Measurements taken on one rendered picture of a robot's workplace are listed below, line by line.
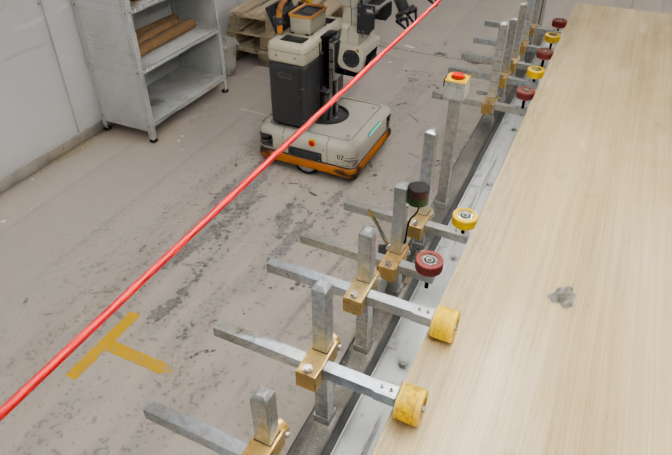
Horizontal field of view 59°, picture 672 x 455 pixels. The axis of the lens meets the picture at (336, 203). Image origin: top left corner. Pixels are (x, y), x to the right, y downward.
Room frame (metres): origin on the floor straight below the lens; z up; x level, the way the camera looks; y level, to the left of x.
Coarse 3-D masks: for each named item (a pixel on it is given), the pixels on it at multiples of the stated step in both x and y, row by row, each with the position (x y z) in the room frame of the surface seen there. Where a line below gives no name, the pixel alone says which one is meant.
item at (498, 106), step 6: (432, 96) 2.54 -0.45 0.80; (438, 96) 2.53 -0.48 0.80; (468, 96) 2.50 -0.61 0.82; (462, 102) 2.48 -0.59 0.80; (468, 102) 2.47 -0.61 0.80; (474, 102) 2.46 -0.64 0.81; (480, 102) 2.45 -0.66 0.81; (498, 102) 2.44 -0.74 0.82; (498, 108) 2.41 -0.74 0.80; (504, 108) 2.40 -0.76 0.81; (510, 108) 2.39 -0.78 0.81; (516, 108) 2.38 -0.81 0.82; (516, 114) 2.37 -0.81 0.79; (522, 114) 2.36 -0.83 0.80
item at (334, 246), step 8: (304, 232) 1.44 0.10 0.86; (304, 240) 1.42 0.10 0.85; (312, 240) 1.41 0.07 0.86; (320, 240) 1.41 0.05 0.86; (328, 240) 1.41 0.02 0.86; (336, 240) 1.41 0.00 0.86; (320, 248) 1.40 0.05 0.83; (328, 248) 1.39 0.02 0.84; (336, 248) 1.38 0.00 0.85; (344, 248) 1.37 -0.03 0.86; (352, 248) 1.37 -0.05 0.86; (344, 256) 1.36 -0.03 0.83; (352, 256) 1.35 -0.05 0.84; (376, 256) 1.33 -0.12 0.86; (376, 264) 1.32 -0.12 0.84; (400, 264) 1.30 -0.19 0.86; (408, 264) 1.30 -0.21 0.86; (400, 272) 1.29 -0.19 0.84; (408, 272) 1.28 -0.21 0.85; (416, 272) 1.27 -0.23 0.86; (424, 280) 1.25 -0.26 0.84; (432, 280) 1.24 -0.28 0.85
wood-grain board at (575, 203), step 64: (576, 64) 2.67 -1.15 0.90; (640, 64) 2.67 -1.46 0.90; (576, 128) 2.04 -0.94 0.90; (640, 128) 2.04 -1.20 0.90; (512, 192) 1.61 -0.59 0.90; (576, 192) 1.61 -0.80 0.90; (640, 192) 1.61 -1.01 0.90; (512, 256) 1.29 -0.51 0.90; (576, 256) 1.29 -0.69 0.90; (640, 256) 1.29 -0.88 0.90; (512, 320) 1.04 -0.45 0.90; (576, 320) 1.04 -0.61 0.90; (640, 320) 1.04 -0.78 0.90; (448, 384) 0.84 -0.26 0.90; (512, 384) 0.84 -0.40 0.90; (576, 384) 0.84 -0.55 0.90; (640, 384) 0.84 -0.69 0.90; (384, 448) 0.69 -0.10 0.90; (448, 448) 0.69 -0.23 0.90; (512, 448) 0.69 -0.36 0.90; (576, 448) 0.69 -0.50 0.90; (640, 448) 0.69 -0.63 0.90
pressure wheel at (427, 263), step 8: (416, 256) 1.28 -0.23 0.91; (424, 256) 1.28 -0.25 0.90; (432, 256) 1.28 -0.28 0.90; (440, 256) 1.28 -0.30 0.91; (416, 264) 1.25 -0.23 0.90; (424, 264) 1.24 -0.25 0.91; (432, 264) 1.25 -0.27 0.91; (440, 264) 1.24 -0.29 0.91; (424, 272) 1.23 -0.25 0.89; (432, 272) 1.23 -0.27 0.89; (440, 272) 1.24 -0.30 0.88
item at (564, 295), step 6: (558, 288) 1.14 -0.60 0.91; (564, 288) 1.15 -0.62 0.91; (570, 288) 1.14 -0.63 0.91; (552, 294) 1.13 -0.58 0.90; (558, 294) 1.11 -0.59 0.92; (564, 294) 1.12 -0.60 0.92; (570, 294) 1.12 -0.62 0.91; (552, 300) 1.11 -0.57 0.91; (558, 300) 1.10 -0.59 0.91; (564, 300) 1.10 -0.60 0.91; (570, 300) 1.09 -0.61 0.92; (564, 306) 1.08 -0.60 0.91; (570, 306) 1.08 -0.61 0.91
